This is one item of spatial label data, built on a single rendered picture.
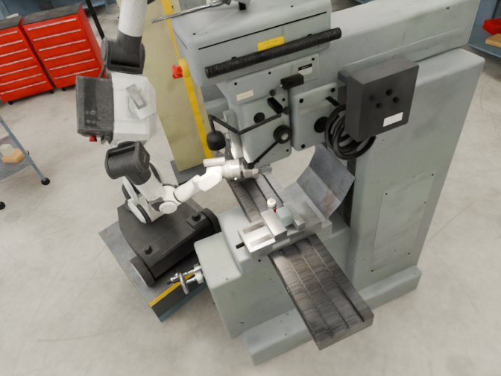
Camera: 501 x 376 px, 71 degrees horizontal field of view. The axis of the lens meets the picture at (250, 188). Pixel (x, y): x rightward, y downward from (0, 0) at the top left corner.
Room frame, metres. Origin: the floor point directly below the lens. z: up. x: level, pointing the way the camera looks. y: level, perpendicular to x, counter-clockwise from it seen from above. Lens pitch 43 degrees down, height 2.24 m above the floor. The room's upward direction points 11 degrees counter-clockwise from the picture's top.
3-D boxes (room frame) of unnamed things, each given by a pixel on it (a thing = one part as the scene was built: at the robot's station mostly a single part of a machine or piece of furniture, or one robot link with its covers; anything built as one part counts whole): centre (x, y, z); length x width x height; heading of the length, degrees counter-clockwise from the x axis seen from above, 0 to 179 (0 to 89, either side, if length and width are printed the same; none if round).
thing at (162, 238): (1.66, 0.66, 0.59); 0.64 x 0.52 x 0.33; 34
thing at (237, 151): (1.17, 0.03, 1.45); 0.04 x 0.04 x 0.21; 15
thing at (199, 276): (1.07, 0.40, 0.66); 0.16 x 0.12 x 0.12; 105
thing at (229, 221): (1.20, -0.08, 0.82); 0.50 x 0.35 x 0.12; 105
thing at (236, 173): (1.20, 0.01, 1.23); 0.13 x 0.12 x 0.10; 176
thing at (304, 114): (1.24, -0.27, 1.47); 0.24 x 0.19 x 0.26; 15
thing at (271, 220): (1.01, -0.07, 1.05); 0.15 x 0.06 x 0.04; 16
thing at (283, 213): (1.03, -0.12, 1.07); 0.06 x 0.05 x 0.06; 16
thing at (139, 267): (1.31, 0.74, 0.50); 0.20 x 0.05 x 0.20; 34
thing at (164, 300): (1.65, 0.65, 0.20); 0.78 x 0.68 x 0.40; 34
